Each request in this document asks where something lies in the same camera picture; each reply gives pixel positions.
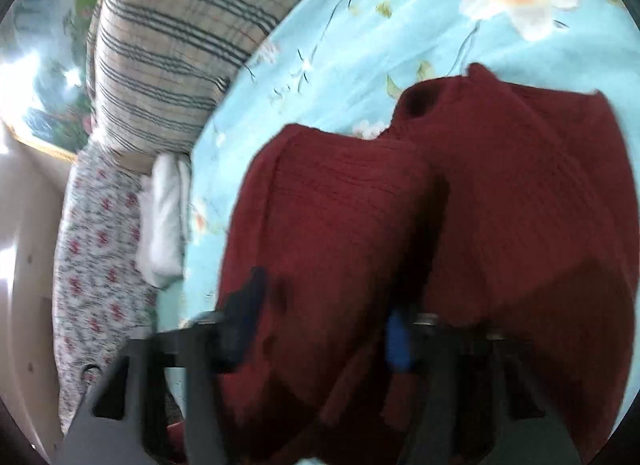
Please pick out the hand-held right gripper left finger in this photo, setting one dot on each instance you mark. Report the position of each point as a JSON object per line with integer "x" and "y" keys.
{"x": 240, "y": 320}

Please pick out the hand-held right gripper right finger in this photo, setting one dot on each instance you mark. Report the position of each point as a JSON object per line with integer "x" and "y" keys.
{"x": 400, "y": 342}

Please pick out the dark red hooded sweater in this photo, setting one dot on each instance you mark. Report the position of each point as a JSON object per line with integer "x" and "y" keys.
{"x": 435, "y": 245}

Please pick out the white folded towel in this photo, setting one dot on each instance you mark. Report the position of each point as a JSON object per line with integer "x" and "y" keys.
{"x": 162, "y": 215}

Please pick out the pink floral white cloth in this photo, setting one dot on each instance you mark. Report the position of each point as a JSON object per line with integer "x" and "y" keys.
{"x": 100, "y": 270}

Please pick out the plaid beige quilt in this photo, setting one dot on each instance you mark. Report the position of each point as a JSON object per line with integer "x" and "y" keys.
{"x": 185, "y": 45}

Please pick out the light blue floral bedsheet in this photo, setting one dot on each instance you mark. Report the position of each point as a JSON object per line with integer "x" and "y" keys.
{"x": 380, "y": 30}

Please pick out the framed landscape painting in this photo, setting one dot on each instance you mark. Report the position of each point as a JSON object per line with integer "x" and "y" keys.
{"x": 45, "y": 70}

